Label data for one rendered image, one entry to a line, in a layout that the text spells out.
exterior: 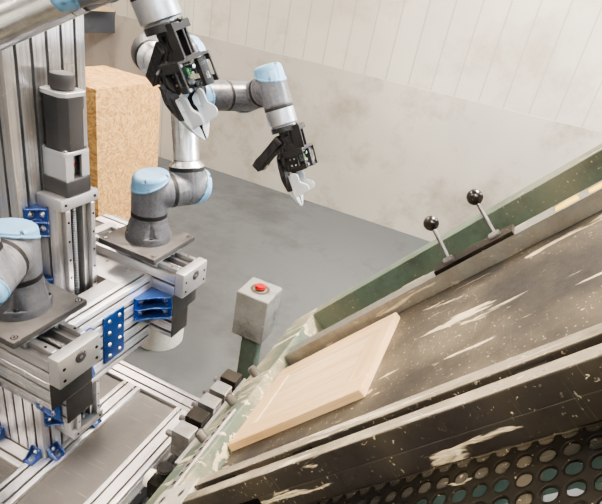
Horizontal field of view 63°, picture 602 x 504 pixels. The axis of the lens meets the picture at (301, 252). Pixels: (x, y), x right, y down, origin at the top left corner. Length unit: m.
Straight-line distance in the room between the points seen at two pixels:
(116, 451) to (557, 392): 1.77
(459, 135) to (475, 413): 3.96
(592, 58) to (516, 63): 0.51
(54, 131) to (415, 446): 1.15
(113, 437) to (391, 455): 1.60
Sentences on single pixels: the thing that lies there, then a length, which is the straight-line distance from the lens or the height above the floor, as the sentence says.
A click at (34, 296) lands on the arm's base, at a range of 1.36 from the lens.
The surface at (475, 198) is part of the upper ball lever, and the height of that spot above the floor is 1.51.
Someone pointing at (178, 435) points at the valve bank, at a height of 0.76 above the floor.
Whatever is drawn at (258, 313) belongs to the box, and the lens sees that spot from 1.68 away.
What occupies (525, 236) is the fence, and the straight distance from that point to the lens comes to 1.16.
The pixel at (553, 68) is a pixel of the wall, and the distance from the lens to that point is 4.42.
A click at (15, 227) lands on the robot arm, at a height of 1.27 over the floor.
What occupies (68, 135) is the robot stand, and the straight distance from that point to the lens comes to 1.43.
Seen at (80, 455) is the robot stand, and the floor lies 0.21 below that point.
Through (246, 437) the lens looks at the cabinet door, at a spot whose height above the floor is 0.95.
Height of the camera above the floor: 1.86
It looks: 28 degrees down
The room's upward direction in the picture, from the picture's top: 11 degrees clockwise
